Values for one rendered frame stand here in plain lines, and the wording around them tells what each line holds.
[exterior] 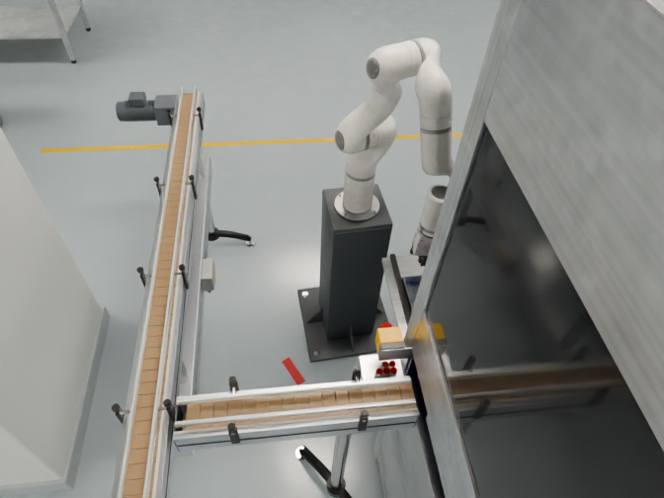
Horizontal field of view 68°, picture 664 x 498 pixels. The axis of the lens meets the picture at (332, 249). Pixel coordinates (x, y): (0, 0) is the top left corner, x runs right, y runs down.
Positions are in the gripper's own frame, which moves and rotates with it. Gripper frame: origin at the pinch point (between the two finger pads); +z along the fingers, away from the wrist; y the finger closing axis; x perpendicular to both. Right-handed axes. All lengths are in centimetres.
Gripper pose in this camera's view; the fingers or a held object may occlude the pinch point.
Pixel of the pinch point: (423, 259)
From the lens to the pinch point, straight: 174.5
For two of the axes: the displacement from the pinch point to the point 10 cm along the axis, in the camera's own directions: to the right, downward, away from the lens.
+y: 9.9, -0.6, 1.0
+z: -0.4, 6.6, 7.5
